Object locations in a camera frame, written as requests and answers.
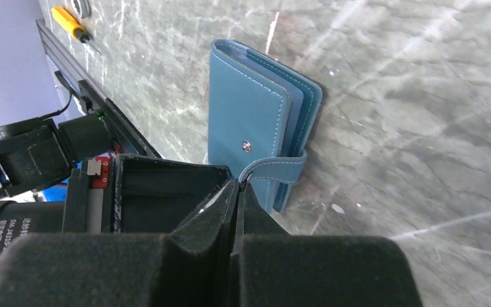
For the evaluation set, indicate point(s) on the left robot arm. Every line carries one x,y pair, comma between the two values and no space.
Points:
20,219

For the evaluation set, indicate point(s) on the blue plastic bin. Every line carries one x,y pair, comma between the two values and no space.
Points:
56,192

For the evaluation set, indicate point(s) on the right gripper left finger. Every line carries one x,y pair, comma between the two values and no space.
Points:
187,267

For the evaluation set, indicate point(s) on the red adjustable wrench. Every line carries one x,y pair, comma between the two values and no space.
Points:
82,8

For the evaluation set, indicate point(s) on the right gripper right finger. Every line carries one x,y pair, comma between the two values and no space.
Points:
270,267

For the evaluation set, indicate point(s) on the blue leather card holder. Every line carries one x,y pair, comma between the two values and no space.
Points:
260,115

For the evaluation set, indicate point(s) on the yellow handle screwdriver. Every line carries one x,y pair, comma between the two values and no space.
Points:
72,26

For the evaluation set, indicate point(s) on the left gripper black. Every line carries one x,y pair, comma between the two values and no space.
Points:
131,193

